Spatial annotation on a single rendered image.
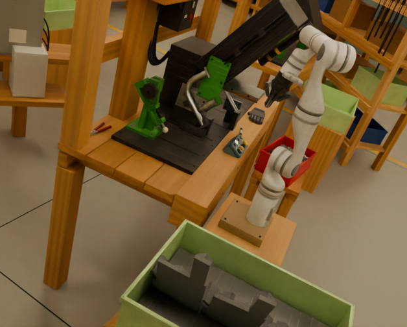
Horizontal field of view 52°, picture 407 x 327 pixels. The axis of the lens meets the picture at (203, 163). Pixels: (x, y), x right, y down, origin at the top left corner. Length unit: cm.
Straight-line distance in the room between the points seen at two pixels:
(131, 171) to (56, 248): 65
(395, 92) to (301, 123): 328
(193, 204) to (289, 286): 49
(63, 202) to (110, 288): 66
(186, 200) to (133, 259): 104
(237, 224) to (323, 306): 44
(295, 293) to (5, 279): 156
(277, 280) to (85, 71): 103
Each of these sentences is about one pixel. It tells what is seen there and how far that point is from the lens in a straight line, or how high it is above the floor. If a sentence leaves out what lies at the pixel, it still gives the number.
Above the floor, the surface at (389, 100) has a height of 77.
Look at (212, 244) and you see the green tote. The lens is 147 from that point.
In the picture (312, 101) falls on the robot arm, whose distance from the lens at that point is 144.
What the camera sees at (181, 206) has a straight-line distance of 170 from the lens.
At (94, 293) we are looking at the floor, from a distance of 244.
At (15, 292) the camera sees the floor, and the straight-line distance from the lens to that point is 243.
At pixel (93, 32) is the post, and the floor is 139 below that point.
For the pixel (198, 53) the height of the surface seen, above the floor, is 124.
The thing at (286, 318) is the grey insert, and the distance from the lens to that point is 147.
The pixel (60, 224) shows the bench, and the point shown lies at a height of 45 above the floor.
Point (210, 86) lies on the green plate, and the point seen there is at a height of 114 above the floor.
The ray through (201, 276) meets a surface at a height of 108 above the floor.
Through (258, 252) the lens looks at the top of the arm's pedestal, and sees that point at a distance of 164.
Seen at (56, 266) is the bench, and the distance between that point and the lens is 232.
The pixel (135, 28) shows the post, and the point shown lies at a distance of 199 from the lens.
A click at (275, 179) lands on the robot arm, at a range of 161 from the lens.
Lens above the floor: 187
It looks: 30 degrees down
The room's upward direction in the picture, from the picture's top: 18 degrees clockwise
